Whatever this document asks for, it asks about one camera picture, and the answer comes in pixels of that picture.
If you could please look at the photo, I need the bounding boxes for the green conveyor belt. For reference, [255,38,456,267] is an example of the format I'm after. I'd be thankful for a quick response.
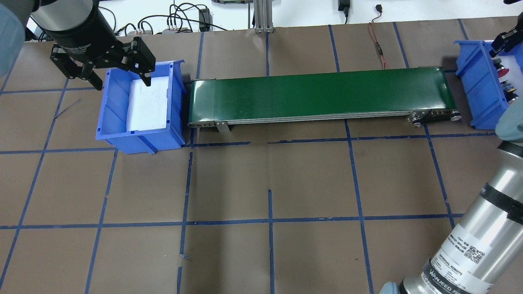
[188,67,462,132]

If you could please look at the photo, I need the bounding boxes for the red push button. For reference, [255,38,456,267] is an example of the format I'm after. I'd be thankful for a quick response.
[492,58,510,83]

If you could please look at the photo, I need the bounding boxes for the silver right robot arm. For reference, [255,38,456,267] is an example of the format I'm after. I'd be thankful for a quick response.
[381,15,523,294]

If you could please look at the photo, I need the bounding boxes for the yellow push button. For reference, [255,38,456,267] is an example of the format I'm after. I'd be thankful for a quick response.
[500,80,519,104]

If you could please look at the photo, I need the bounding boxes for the black power adapter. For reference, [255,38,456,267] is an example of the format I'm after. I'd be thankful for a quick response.
[199,8,212,32]

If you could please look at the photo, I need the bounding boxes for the black power brick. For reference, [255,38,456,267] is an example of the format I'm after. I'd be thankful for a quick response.
[337,0,351,14]

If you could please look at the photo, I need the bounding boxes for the blue source bin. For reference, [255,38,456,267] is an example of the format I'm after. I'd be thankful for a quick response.
[95,60,186,154]

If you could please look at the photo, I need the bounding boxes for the white destination foam pad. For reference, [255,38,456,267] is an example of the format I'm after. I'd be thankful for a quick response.
[500,55,523,98]

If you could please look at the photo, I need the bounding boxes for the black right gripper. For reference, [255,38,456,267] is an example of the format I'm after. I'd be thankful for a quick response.
[489,12,523,58]

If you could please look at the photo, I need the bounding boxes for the aluminium frame post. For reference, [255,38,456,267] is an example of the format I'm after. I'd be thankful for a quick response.
[253,0,274,34]

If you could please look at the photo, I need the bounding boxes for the blue destination bin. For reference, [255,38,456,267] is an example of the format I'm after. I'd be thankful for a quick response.
[454,40,523,130]

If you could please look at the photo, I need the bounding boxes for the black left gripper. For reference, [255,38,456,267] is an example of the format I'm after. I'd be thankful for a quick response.
[48,8,156,91]

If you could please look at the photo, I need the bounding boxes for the red conveyor wire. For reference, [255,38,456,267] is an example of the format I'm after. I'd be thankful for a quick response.
[368,5,391,70]

